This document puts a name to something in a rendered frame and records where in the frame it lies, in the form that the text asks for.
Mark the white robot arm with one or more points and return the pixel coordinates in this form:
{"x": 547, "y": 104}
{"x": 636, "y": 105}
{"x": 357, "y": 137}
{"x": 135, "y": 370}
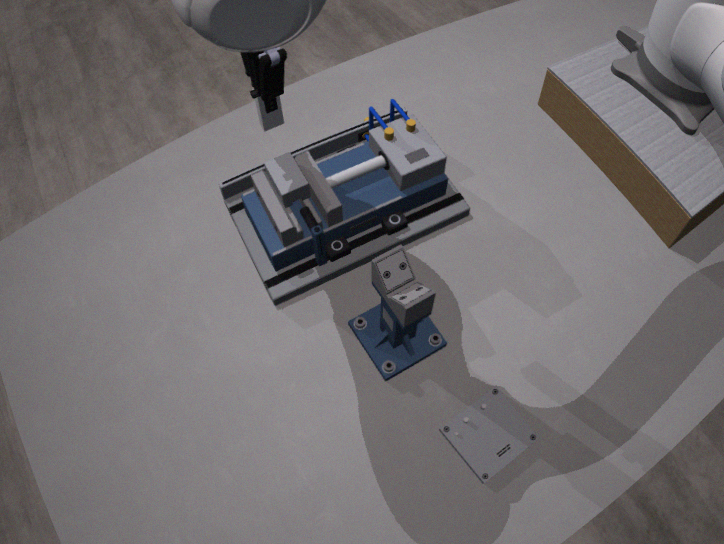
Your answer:
{"x": 679, "y": 66}

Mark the grey flat bar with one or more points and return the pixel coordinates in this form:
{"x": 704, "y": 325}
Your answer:
{"x": 299, "y": 229}
{"x": 308, "y": 203}

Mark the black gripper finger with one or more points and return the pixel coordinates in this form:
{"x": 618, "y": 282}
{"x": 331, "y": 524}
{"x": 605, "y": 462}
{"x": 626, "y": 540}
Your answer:
{"x": 249, "y": 73}
{"x": 269, "y": 85}

